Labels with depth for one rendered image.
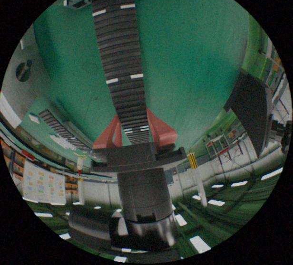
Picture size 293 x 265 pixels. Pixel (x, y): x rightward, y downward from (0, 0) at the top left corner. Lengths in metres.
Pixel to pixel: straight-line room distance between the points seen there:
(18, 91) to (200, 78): 0.30
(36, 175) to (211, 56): 3.19
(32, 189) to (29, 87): 2.95
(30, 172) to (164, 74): 3.02
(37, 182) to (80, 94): 2.99
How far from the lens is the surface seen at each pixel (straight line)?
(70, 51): 0.16
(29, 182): 3.01
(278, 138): 0.47
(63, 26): 0.17
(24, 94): 0.17
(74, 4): 0.16
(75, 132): 0.28
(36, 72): 0.19
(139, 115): 0.15
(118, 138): 0.15
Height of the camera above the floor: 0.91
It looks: 39 degrees down
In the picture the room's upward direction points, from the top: 168 degrees clockwise
